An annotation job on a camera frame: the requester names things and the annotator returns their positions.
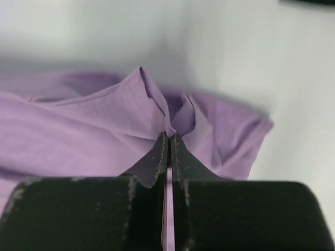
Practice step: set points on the folded black t-shirt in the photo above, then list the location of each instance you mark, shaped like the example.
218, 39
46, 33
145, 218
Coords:
319, 2

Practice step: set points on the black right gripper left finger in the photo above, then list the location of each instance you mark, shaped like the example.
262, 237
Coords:
126, 212

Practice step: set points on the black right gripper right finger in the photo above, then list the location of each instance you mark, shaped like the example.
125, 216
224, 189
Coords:
215, 213

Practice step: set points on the lilac t-shirt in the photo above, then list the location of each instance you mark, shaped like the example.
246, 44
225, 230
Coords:
92, 124

